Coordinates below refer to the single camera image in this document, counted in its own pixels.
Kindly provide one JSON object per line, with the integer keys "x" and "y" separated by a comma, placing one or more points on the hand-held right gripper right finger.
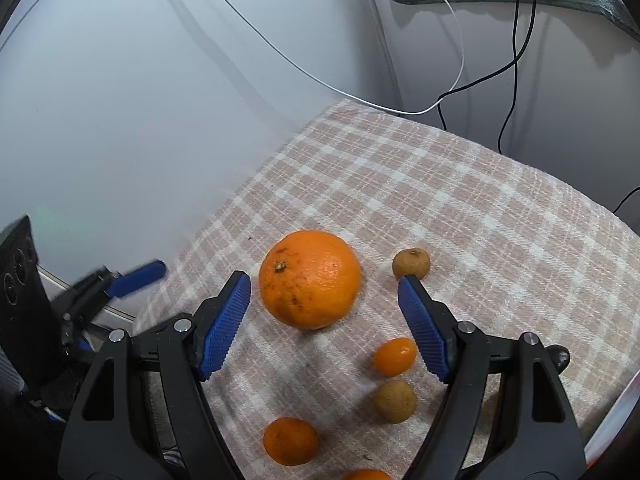
{"x": 425, "y": 330}

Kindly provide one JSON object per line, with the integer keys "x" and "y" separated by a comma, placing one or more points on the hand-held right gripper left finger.
{"x": 225, "y": 325}

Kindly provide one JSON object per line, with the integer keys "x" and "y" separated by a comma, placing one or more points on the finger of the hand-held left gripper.
{"x": 137, "y": 278}

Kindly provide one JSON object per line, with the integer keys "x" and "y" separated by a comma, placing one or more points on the small oval kumquat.
{"x": 395, "y": 357}

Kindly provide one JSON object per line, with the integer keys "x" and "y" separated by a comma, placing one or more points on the brown longan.
{"x": 412, "y": 262}
{"x": 396, "y": 402}

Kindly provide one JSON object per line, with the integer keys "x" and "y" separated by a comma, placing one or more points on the large orange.
{"x": 310, "y": 280}

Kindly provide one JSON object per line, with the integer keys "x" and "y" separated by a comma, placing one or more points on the small mandarin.
{"x": 291, "y": 441}
{"x": 367, "y": 475}

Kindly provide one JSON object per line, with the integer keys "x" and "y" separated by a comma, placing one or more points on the white bowl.
{"x": 617, "y": 417}

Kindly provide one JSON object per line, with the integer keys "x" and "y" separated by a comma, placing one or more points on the checked beige blanket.
{"x": 450, "y": 200}

